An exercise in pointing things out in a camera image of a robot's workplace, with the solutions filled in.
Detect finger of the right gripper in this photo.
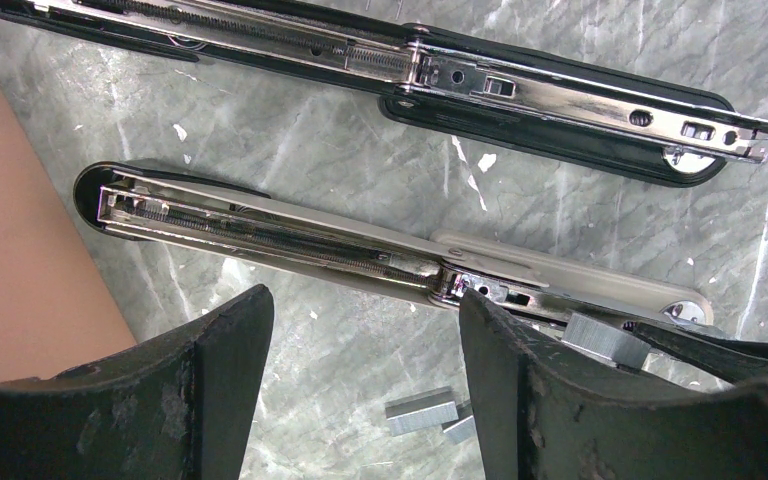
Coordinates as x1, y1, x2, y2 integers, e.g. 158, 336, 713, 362
623, 321, 768, 385

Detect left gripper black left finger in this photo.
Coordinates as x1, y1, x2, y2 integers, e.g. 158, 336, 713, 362
0, 284, 275, 479

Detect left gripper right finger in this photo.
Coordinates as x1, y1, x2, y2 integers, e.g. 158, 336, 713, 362
459, 290, 768, 479

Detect grey staple piece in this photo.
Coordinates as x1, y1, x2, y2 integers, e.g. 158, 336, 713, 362
441, 400, 477, 444

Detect silver staple strip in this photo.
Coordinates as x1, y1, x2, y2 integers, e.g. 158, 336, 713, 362
384, 387, 458, 436

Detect beige black stapler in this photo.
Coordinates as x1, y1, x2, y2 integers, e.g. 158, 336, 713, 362
73, 160, 716, 335

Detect orange mesh file organizer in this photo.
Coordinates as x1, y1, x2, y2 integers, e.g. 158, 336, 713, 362
0, 87, 135, 382

